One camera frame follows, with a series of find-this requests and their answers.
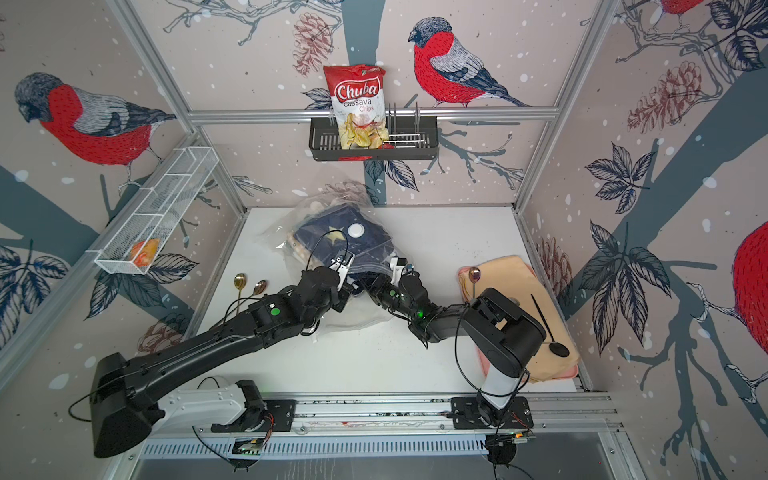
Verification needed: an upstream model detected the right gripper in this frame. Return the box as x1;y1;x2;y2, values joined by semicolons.
356;275;417;324

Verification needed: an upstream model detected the navy star blanket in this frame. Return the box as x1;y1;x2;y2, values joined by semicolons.
306;203;396;276

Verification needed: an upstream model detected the clear plastic vacuum bag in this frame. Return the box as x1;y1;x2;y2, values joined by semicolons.
259;180;405;334

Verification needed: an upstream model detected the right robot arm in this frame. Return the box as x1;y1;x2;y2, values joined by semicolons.
361;272;545;428

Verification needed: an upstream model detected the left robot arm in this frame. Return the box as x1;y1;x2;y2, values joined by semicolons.
88;267;349;458

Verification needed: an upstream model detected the red Chuba chips bag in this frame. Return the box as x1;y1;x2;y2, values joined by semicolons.
323;64;389;150

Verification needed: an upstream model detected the copper spoon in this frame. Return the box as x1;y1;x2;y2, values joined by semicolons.
239;279;269;306

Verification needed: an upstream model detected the gold spoon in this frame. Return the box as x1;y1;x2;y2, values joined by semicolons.
234;273;248;314

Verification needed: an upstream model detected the beige pink cutting board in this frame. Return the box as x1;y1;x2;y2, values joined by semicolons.
457;256;580;383

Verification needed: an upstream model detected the orange item in basket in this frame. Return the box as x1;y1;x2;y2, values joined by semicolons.
128;239;160;269

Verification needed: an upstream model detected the black spoon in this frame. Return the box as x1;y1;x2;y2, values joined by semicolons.
531;295;570;358

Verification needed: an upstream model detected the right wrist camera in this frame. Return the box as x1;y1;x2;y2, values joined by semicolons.
390;256;413;286

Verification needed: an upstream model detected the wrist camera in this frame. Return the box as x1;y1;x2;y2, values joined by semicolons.
330;252;354;285
390;256;413;286

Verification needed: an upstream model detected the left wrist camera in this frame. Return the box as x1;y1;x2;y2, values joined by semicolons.
330;252;354;285

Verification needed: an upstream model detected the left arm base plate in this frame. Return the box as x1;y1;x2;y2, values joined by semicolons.
210;399;297;434

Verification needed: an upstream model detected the metal dish rack wire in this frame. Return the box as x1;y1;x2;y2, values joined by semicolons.
383;100;422;149

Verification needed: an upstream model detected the black wall shelf basket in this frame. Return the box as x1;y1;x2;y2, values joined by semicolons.
309;116;439;161

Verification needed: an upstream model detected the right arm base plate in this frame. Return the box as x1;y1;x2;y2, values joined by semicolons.
448;396;534;430

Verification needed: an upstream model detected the white mesh wall basket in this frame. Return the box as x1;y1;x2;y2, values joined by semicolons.
95;146;219;275

